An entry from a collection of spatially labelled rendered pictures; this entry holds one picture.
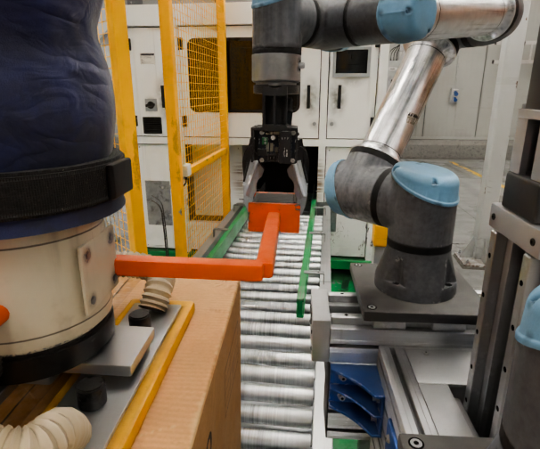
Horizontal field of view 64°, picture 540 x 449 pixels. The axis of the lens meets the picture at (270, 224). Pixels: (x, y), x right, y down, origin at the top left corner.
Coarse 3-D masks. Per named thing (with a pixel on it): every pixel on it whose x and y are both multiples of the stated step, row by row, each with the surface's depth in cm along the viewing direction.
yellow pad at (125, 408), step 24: (144, 312) 57; (168, 312) 62; (192, 312) 65; (168, 336) 57; (144, 360) 51; (168, 360) 53; (72, 384) 47; (96, 384) 43; (120, 384) 47; (144, 384) 48; (48, 408) 44; (96, 408) 43; (120, 408) 43; (144, 408) 45; (96, 432) 40; (120, 432) 41
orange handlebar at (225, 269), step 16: (272, 224) 64; (272, 240) 57; (128, 256) 51; (144, 256) 51; (272, 256) 52; (128, 272) 50; (144, 272) 50; (160, 272) 50; (176, 272) 50; (192, 272) 50; (208, 272) 50; (224, 272) 50; (240, 272) 49; (256, 272) 49; (272, 272) 51; (0, 320) 39
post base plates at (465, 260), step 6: (114, 234) 416; (474, 240) 363; (486, 240) 355; (468, 246) 366; (486, 246) 354; (456, 252) 379; (462, 252) 368; (468, 252) 367; (486, 252) 353; (456, 258) 372; (462, 258) 366; (468, 258) 366; (486, 258) 352; (462, 264) 356; (468, 264) 354; (474, 264) 354; (480, 264) 354
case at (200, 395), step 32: (128, 288) 74; (192, 288) 75; (224, 288) 75; (192, 320) 64; (224, 320) 64; (192, 352) 56; (224, 352) 61; (32, 384) 50; (64, 384) 50; (160, 384) 50; (192, 384) 50; (224, 384) 62; (0, 416) 45; (32, 416) 45; (160, 416) 45; (192, 416) 45; (224, 416) 63; (160, 448) 41; (192, 448) 42; (224, 448) 64
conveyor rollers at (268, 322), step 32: (320, 224) 288; (224, 256) 235; (256, 256) 233; (288, 256) 231; (256, 288) 198; (288, 288) 196; (256, 320) 171; (288, 320) 170; (256, 352) 146; (288, 352) 146; (256, 384) 130; (288, 384) 136; (256, 416) 119; (288, 416) 118; (256, 448) 111; (288, 448) 109
